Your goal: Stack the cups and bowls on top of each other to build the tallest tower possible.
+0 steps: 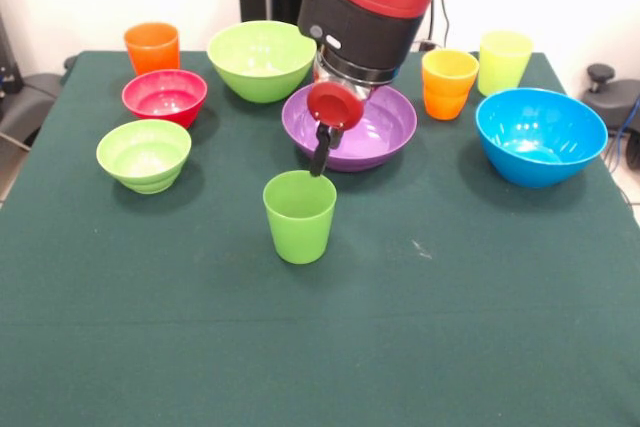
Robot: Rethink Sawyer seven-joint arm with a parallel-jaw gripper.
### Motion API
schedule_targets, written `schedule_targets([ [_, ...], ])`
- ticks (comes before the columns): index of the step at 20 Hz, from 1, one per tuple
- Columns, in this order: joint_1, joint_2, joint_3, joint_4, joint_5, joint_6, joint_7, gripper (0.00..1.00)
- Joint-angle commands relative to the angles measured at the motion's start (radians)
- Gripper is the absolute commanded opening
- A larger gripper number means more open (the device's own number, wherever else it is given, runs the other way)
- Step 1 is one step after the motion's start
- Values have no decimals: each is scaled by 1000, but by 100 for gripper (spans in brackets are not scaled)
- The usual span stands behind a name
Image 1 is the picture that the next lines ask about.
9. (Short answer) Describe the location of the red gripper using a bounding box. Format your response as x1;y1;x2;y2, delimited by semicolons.
306;80;365;178

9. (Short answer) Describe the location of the green cup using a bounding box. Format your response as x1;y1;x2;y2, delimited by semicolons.
262;169;338;265

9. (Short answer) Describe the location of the blue bowl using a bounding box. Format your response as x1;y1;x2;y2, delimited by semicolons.
474;87;609;190

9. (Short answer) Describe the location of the purple bowl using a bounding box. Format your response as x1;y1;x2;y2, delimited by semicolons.
280;81;419;173

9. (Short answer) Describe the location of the large green bowl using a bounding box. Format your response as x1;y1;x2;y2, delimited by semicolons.
206;20;318;104

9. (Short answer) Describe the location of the orange cup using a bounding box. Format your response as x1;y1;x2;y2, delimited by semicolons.
421;48;480;122

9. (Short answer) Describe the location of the pink bowl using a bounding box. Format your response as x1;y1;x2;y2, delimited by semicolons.
121;69;209;129

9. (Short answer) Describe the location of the dark green table cloth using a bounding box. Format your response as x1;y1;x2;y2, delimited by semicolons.
0;50;640;427

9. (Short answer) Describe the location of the small green bowl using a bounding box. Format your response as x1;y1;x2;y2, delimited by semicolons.
95;119;193;195

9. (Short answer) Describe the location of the lime yellow cup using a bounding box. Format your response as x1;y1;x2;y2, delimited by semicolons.
477;30;535;98

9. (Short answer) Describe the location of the red-orange cup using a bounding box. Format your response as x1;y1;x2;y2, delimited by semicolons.
123;21;181;77

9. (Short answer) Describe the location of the black caster base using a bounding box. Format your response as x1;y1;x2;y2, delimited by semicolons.
581;63;640;122

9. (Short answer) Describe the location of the grey caster base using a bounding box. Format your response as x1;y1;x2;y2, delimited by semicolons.
0;72;65;148

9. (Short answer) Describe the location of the black wall cable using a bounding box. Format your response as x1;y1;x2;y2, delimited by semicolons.
412;0;452;53

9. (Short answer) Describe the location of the blue cable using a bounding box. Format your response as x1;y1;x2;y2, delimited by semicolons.
605;96;640;174

